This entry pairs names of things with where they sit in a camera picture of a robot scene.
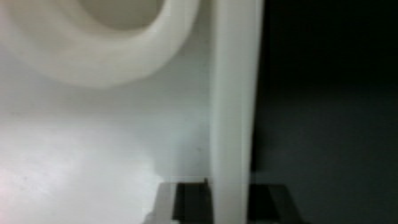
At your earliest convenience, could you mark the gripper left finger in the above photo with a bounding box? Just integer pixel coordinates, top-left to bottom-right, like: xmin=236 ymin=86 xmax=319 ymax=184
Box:
xmin=142 ymin=181 xmax=213 ymax=224

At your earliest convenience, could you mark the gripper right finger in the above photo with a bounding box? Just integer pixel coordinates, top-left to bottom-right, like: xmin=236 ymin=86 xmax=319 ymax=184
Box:
xmin=248 ymin=184 xmax=309 ymax=224

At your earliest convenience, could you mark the white square tabletop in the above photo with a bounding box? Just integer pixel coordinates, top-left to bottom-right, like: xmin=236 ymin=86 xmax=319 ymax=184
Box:
xmin=0 ymin=0 xmax=264 ymax=224

